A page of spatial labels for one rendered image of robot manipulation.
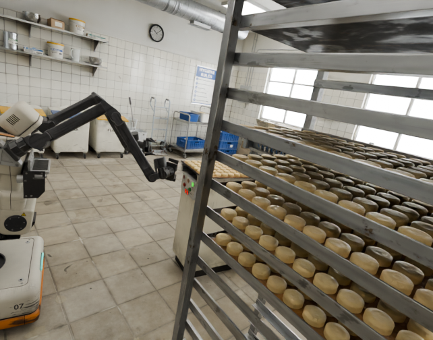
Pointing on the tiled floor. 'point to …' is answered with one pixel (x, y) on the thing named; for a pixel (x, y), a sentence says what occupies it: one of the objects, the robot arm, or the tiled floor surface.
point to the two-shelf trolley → (186, 136)
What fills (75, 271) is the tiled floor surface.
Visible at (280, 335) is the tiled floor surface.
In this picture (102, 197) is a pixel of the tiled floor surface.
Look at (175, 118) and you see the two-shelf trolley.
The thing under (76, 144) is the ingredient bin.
